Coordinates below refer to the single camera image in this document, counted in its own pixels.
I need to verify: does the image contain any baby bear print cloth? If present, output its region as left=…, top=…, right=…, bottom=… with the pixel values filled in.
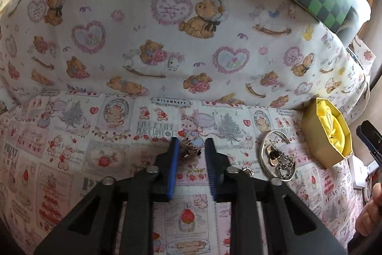
left=1, top=0, right=370, bottom=120

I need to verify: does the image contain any strawberry print table cloth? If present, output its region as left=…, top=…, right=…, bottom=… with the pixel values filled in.
left=1, top=92, right=363, bottom=254

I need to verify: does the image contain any person's right hand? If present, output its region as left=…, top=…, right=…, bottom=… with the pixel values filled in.
left=355, top=183, right=382, bottom=236

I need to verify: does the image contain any silver crystal earring cluster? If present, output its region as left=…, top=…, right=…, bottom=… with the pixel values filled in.
left=180, top=137, right=201, bottom=160

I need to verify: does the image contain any silver bangle bracelet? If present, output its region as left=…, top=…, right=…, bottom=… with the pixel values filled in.
left=258, top=129, right=297, bottom=183

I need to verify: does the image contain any yellow cloth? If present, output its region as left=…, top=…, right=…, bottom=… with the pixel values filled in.
left=316, top=99, right=353, bottom=158

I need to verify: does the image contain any hexagonal cardboard jewelry box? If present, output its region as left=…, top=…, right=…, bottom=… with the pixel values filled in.
left=301, top=98, right=353, bottom=169

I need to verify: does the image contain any silver chain jewelry pile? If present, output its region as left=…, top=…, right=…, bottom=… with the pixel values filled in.
left=266, top=145, right=296, bottom=182

